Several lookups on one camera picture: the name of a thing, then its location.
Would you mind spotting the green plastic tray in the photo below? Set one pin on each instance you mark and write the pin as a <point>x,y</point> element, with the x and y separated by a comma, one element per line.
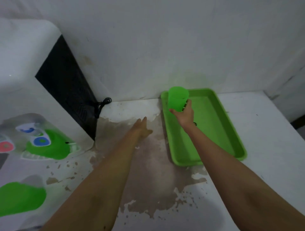
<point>214,128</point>

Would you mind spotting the person's left thumb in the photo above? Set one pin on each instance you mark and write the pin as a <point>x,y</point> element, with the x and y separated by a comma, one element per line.
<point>149,132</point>

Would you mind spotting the person's right thumb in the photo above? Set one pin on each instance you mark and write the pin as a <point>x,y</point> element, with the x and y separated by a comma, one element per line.
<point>173,111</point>

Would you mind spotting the person's left hand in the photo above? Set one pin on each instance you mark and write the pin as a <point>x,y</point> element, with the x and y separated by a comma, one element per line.
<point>141,129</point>

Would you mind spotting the person's left forearm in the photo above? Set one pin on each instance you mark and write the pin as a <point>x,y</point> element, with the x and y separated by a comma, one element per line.
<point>100,183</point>

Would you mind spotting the white water dispenser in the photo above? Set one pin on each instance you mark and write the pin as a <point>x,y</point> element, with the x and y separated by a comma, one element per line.
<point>31,95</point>

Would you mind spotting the person's right forearm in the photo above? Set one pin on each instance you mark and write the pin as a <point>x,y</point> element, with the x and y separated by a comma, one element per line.
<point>236,183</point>

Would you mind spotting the person's right hand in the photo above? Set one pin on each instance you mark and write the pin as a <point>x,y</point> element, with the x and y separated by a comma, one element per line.
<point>185,116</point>

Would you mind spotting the green plastic cup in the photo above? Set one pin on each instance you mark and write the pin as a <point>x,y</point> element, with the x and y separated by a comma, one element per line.
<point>177,98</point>
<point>20,198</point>

